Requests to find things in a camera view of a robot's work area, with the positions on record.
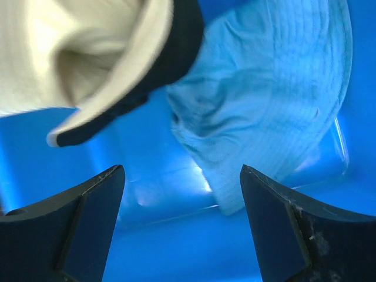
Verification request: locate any blue cloth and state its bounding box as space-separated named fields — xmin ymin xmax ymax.
xmin=166 ymin=1 xmax=353 ymax=215

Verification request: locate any black bucket hat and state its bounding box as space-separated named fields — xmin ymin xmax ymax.
xmin=47 ymin=1 xmax=204 ymax=147

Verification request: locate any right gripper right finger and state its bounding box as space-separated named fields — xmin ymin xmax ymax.
xmin=240 ymin=166 xmax=375 ymax=281

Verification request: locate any blue plastic bin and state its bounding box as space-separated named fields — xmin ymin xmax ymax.
xmin=1 ymin=1 xmax=375 ymax=281

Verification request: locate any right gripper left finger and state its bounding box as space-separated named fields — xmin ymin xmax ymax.
xmin=1 ymin=165 xmax=125 ymax=281

